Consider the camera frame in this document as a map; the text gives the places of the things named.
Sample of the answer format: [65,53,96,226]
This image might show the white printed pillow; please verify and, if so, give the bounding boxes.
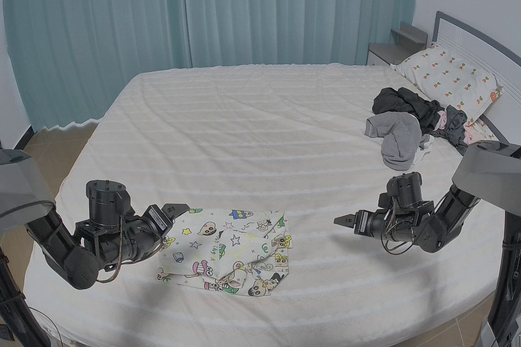
[395,44,504,122]

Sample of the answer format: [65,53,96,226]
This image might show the grey bedside table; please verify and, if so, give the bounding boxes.
[367,21,429,66]

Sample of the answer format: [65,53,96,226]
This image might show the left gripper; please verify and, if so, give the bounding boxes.
[144,203,190,241]

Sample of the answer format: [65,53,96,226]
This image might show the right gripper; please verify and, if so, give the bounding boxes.
[334,209,386,239]

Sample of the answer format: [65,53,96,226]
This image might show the white printed pyjama top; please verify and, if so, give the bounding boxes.
[156,209,293,297]

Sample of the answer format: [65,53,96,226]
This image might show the bed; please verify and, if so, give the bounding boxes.
[22,11,521,347]

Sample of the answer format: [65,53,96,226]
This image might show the pile of clothes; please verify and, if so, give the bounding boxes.
[364,86,501,172]

